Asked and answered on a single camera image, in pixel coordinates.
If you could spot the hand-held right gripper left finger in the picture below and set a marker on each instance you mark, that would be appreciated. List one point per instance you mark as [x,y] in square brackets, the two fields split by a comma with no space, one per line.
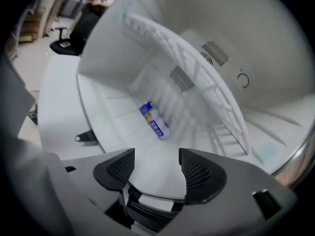
[117,169]

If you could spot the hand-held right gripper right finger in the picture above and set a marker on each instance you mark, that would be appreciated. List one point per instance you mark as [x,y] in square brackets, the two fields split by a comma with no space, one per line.
[199,173]

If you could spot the grey mesh office chair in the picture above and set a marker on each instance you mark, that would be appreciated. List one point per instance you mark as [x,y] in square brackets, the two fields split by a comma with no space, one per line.
[71,6]

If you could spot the black office chair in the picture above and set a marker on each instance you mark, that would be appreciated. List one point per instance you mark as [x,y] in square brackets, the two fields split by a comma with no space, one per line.
[64,42]

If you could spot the black fridge door hinge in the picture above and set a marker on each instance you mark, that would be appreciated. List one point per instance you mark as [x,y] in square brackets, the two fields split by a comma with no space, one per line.
[85,137]

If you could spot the white fridge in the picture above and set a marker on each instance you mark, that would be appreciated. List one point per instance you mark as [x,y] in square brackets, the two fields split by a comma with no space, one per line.
[172,82]

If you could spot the wooden shelf unit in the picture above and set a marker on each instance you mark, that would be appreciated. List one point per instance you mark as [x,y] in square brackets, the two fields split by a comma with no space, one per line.
[29,26]

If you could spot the blue label white bottle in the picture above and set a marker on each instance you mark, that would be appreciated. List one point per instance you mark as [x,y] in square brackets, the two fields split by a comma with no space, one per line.
[154,120]

